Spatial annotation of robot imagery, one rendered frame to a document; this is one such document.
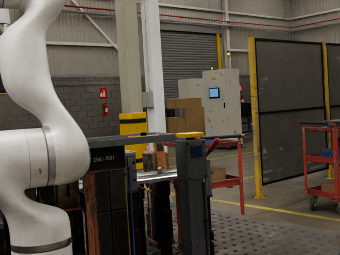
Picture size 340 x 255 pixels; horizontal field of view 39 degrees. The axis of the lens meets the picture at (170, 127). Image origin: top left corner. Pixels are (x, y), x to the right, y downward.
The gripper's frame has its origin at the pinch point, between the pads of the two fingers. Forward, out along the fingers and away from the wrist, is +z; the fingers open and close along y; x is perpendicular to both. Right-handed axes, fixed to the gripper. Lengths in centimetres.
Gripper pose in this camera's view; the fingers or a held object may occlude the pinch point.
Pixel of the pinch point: (1, 86)
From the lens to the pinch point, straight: 155.5
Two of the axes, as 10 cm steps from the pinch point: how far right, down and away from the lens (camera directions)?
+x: -9.4, 0.9, -3.4
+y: -3.4, -0.1, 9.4
